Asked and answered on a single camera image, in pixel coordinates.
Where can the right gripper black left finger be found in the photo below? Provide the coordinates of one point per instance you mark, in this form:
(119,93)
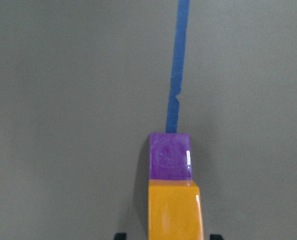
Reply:
(120,236)

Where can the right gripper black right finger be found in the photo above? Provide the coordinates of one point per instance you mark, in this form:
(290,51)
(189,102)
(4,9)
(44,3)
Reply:
(215,237)

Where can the orange trapezoid block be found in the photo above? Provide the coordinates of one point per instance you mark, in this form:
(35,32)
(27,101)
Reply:
(174,210)

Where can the purple trapezoid block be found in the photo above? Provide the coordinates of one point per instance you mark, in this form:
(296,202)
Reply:
(170,159)

